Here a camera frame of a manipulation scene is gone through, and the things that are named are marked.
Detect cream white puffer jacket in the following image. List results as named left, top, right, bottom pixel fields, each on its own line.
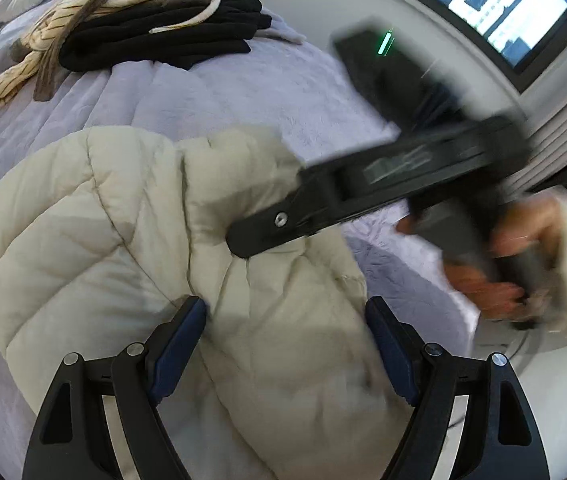
left=0, top=125, right=417, bottom=480

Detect person's right hand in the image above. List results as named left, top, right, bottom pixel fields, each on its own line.
left=395, top=194, right=567, bottom=325

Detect dark framed window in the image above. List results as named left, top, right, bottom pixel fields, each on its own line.
left=361, top=0, right=567, bottom=73

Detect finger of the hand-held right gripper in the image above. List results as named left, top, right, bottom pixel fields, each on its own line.
left=226, top=164, right=367, bottom=261

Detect lavender fleece blanket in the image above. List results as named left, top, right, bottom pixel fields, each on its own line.
left=0, top=10, right=474, bottom=480

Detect white ribbed radiator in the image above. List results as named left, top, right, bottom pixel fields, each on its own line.
left=506, top=22, right=567, bottom=193

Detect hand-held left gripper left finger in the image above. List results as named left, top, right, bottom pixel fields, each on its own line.
left=22, top=295, right=208, bottom=480

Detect brown cloth strip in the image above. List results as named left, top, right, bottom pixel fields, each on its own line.
left=32, top=0, right=129, bottom=103

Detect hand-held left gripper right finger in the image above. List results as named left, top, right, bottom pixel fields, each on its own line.
left=365, top=296, right=551, bottom=480

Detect black folded clothes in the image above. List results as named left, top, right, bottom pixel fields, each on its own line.
left=58, top=0, right=273, bottom=72

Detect beige striped garment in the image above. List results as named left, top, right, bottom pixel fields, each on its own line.
left=0, top=0, right=239, bottom=110

